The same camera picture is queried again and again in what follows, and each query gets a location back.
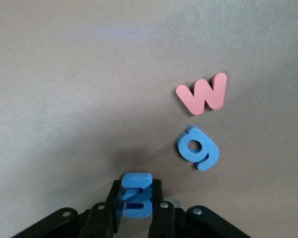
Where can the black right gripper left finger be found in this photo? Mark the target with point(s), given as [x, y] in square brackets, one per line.
[99, 218]

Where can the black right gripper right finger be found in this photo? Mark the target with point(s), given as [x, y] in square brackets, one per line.
[164, 218]

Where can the blue small letter m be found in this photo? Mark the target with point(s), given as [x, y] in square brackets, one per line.
[136, 181]

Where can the red small letter w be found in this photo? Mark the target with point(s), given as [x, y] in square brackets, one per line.
[201, 104]

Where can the blue small letter g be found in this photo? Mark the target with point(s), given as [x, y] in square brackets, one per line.
[209, 151]

